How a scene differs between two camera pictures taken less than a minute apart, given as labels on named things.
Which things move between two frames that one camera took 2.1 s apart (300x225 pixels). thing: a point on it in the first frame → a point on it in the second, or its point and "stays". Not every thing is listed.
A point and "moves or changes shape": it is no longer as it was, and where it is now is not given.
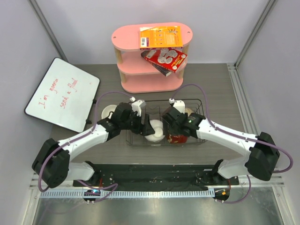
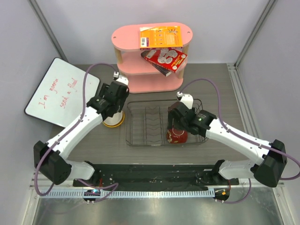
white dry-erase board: [64, 96] stays
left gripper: [145, 130] → [105, 89]
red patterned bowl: [177, 138] stays
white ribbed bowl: [157, 126] moves or changes shape
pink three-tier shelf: [137, 74] stays
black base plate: [155, 176] stays
